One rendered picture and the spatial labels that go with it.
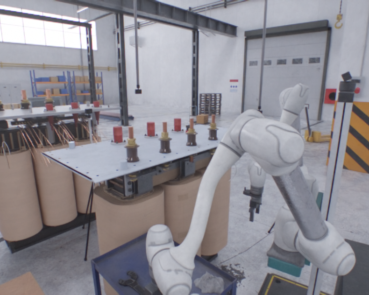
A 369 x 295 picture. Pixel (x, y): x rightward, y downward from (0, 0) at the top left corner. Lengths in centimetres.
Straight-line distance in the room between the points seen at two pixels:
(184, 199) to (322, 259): 109
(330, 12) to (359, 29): 900
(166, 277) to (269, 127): 57
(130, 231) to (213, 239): 104
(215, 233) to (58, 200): 182
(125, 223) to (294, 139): 121
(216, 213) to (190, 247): 155
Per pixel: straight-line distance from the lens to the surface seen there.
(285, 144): 77
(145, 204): 167
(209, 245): 255
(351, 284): 163
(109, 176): 131
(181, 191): 191
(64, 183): 319
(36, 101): 1376
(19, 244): 349
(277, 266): 145
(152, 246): 98
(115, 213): 169
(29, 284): 147
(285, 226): 133
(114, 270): 147
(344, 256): 120
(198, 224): 88
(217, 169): 95
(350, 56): 636
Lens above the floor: 181
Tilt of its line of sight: 14 degrees down
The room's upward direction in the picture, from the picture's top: straight up
